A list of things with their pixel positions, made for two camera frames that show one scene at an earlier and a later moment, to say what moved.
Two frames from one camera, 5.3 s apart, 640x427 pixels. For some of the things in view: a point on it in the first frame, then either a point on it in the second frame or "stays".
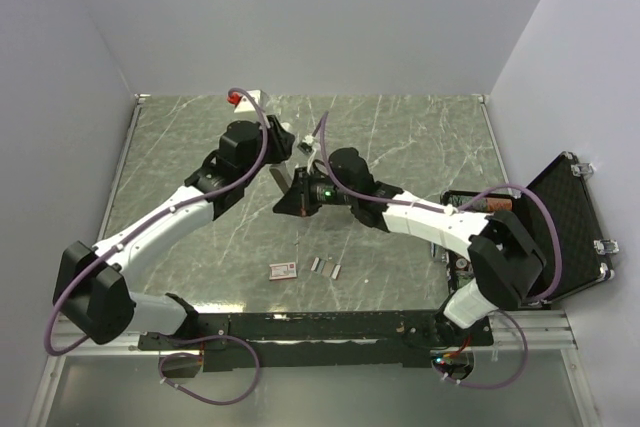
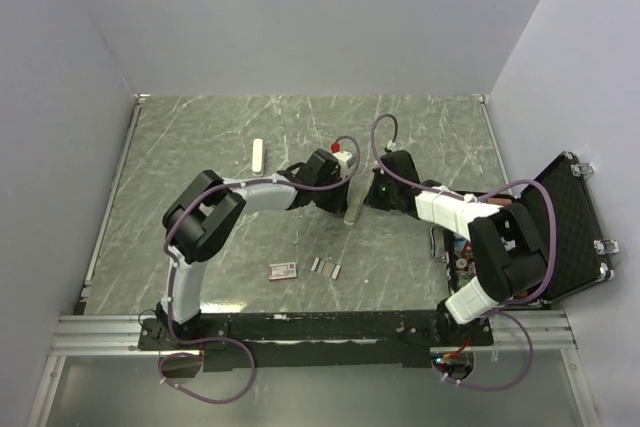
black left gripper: x=280 y=139 -> x=339 y=203
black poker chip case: x=566 y=189 stays
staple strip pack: x=325 y=267 stays
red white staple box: x=282 y=271 stays
